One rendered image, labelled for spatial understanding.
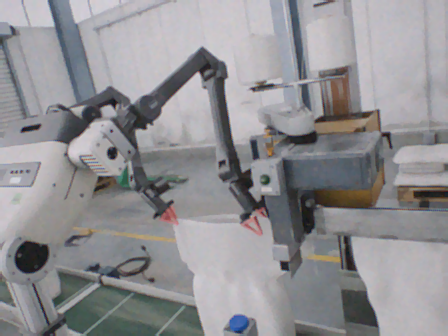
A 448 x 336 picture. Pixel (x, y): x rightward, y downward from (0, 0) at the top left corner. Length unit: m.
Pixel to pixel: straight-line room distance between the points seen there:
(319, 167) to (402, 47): 5.18
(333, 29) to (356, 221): 0.59
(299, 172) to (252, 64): 0.46
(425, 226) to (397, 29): 5.08
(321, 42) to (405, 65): 4.91
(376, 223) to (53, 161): 0.94
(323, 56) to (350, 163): 0.39
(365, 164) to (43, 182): 0.83
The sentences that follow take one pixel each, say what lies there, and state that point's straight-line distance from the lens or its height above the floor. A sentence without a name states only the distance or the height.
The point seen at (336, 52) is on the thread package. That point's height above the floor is 1.58.
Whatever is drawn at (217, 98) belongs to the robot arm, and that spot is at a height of 1.50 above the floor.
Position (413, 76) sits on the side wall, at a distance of 6.04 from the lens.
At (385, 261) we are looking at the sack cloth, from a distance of 1.18.
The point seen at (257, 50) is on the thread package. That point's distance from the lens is 1.23.
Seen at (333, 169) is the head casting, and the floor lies 1.29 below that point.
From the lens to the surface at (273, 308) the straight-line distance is 1.37.
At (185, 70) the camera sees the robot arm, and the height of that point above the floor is 1.62.
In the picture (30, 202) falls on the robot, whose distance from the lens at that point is 1.04.
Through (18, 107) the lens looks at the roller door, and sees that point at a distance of 8.89.
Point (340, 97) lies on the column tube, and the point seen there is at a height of 1.42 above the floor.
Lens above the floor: 1.57
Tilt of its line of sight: 14 degrees down
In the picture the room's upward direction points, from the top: 11 degrees counter-clockwise
